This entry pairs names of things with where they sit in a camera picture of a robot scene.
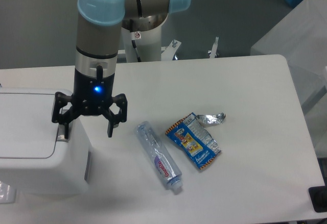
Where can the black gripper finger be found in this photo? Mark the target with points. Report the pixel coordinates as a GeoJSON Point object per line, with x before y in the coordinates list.
{"type": "Point", "coordinates": [60, 101]}
{"type": "Point", "coordinates": [114, 119]}

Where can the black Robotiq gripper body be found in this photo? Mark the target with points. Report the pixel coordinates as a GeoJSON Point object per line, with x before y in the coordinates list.
{"type": "Point", "coordinates": [90, 96]}

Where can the white push-lid trash can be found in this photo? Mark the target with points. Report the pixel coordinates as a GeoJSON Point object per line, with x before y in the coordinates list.
{"type": "Point", "coordinates": [36, 157]}

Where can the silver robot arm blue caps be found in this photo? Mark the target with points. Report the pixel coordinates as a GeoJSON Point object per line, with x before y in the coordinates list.
{"type": "Point", "coordinates": [98, 35]}

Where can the blue snack wrapper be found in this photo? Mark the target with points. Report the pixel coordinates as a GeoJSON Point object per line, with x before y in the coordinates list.
{"type": "Point", "coordinates": [198, 144]}

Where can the crushed clear plastic bottle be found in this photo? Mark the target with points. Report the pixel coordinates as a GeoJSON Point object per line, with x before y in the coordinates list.
{"type": "Point", "coordinates": [167, 169]}

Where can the clear plastic object left edge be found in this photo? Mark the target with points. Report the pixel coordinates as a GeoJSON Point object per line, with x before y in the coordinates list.
{"type": "Point", "coordinates": [7, 194]}

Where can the black object at table edge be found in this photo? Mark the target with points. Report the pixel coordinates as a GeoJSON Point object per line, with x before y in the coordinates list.
{"type": "Point", "coordinates": [318, 198]}

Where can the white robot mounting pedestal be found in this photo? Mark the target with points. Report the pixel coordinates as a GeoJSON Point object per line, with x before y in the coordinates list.
{"type": "Point", "coordinates": [142, 40]}

